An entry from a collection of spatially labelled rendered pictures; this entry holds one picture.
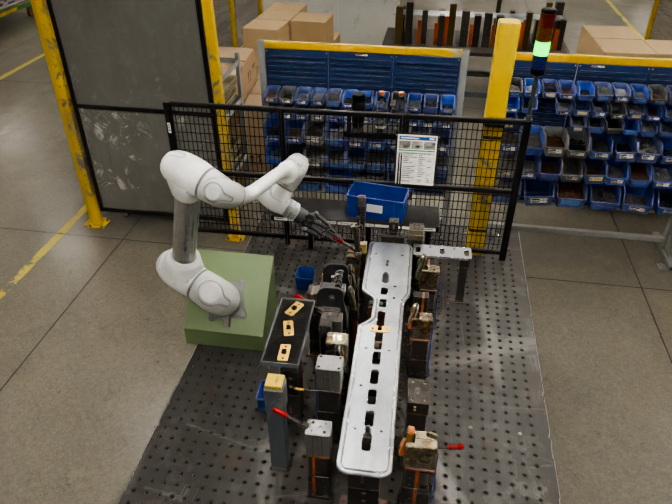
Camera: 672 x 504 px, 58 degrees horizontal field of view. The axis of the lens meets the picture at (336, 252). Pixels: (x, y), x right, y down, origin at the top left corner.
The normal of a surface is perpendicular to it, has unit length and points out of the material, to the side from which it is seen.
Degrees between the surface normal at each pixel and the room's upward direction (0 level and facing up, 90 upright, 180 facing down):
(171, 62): 91
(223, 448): 0
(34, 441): 0
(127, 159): 90
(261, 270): 44
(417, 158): 90
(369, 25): 90
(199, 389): 0
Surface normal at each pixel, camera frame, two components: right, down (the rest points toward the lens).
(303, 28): -0.23, 0.55
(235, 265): -0.11, -0.19
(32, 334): 0.00, -0.82
